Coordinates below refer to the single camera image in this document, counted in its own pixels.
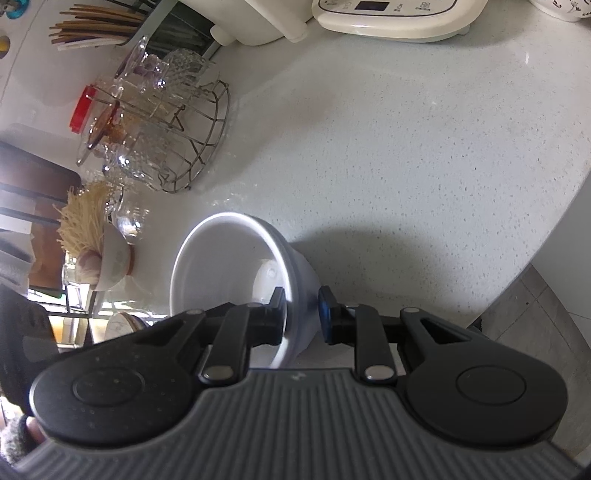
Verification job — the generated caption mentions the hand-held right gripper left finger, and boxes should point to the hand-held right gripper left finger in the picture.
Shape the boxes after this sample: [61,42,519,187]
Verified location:
[135,286,288,387]

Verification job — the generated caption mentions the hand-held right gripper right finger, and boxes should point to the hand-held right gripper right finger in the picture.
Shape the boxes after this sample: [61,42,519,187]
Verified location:
[318,285,462,387]

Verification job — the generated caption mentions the pale blue plastic bowl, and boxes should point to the pale blue plastic bowl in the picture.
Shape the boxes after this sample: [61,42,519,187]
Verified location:
[170,211,321,371]

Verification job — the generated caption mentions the white leaf plate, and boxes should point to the white leaf plate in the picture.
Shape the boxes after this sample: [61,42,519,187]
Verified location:
[106,311,149,343]

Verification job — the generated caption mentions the person's left hand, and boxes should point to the person's left hand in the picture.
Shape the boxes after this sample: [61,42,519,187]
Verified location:
[25,413,47,444]

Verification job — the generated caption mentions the patterned grey board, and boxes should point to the patterned grey board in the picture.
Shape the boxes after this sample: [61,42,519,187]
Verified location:
[0,249,35,296]

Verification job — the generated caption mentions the garlic bulbs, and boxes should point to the garlic bulbs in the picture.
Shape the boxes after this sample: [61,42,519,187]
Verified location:
[75,250,103,283]

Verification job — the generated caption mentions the white ceramic bowl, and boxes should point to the white ceramic bowl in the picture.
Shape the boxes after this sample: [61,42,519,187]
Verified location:
[95,225,136,292]

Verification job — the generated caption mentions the black dish rack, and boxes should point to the black dish rack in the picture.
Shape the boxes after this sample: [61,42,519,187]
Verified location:
[0,182,93,319]

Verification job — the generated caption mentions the dried noodle bundle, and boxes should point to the dried noodle bundle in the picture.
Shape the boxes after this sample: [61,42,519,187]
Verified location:
[54,181,117,259]

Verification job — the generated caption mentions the clear drinking glass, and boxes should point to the clear drinking glass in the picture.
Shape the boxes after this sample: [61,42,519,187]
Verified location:
[106,194,153,245]

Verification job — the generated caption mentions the dark wooden cutting board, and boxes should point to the dark wooden cutting board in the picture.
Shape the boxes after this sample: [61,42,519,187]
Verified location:
[0,141,83,291]

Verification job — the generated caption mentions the set of glass cups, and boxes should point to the set of glass cups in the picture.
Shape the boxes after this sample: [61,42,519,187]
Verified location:
[75,36,218,190]

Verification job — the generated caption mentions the red-lidded plastic jar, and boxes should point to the red-lidded plastic jar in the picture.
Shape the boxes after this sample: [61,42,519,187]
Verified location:
[69,85,122,139]

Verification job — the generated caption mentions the white electric cooker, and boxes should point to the white electric cooker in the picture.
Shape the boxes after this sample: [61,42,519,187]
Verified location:
[180,0,320,47]

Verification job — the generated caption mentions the green chopstick holder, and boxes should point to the green chopstick holder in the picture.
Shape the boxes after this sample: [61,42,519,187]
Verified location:
[124,0,219,62]

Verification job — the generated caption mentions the glass health kettle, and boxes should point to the glass health kettle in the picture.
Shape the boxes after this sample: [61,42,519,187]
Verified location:
[311,0,490,44]

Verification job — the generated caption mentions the bundle of wooden chopsticks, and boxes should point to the bundle of wooden chopsticks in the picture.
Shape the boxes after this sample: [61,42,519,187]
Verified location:
[48,4,145,51]

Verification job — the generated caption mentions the patterned bowl with dried food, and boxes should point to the patterned bowl with dried food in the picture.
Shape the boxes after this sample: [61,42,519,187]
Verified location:
[531,0,591,22]

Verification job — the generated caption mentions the wire cup rack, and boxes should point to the wire cup rack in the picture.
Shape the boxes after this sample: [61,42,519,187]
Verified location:
[92,79,232,193]

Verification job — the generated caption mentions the blue wall hook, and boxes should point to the blue wall hook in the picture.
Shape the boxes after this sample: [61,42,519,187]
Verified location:
[0,0,29,20]

